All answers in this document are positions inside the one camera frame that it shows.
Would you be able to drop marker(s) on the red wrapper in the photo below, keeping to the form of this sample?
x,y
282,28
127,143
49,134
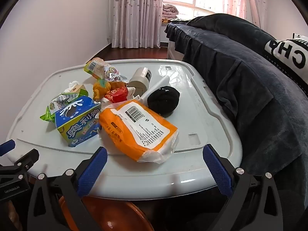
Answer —
x,y
118,96

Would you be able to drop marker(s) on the blue cookie box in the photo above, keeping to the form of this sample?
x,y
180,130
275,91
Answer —
x,y
77,122

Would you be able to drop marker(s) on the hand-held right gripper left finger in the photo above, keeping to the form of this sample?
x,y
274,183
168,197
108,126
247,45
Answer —
x,y
92,170

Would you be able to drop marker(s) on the yellow patterned cloth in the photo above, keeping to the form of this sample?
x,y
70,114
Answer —
x,y
167,20

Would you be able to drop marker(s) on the orange tissue pack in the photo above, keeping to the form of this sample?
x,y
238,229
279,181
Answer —
x,y
134,130

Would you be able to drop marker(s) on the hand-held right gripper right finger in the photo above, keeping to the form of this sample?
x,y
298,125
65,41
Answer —
x,y
216,168

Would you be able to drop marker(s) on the silver rabbit print snack bag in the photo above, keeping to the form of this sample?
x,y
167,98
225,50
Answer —
x,y
105,71

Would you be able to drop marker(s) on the small cardboard box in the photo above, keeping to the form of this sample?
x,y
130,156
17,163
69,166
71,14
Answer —
x,y
80,88

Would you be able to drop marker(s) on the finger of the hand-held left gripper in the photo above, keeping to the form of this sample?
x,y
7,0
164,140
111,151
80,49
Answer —
x,y
25,161
6,147

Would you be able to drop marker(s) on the pink dotted curtain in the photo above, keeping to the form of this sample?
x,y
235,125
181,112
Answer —
x,y
137,14

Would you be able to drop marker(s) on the black and white pillow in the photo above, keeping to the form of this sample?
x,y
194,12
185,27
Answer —
x,y
288,53

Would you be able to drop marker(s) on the orange plush toy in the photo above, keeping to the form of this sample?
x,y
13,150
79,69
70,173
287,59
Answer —
x,y
101,90

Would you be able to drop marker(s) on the green snack wrapper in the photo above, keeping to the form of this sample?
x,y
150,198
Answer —
x,y
61,101

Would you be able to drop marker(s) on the white foam tube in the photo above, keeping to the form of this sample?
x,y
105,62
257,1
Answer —
x,y
156,86

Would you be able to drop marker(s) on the black sock ball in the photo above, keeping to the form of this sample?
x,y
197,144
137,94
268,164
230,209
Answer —
x,y
163,99

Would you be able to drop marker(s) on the orange plastic basin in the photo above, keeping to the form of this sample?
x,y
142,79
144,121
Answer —
x,y
115,214

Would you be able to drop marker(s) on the folded pink quilt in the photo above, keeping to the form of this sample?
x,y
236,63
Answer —
x,y
170,10

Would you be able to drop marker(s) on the beige tape roll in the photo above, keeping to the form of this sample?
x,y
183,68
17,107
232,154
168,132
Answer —
x,y
139,81

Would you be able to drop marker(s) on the white crumpled tissue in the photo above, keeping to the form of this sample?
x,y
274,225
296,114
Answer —
x,y
71,85

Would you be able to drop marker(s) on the white bed frame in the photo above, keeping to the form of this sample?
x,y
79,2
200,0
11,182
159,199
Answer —
x,y
173,50

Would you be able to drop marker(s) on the dark grey blanket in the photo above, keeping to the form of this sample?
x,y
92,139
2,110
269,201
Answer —
x,y
252,89

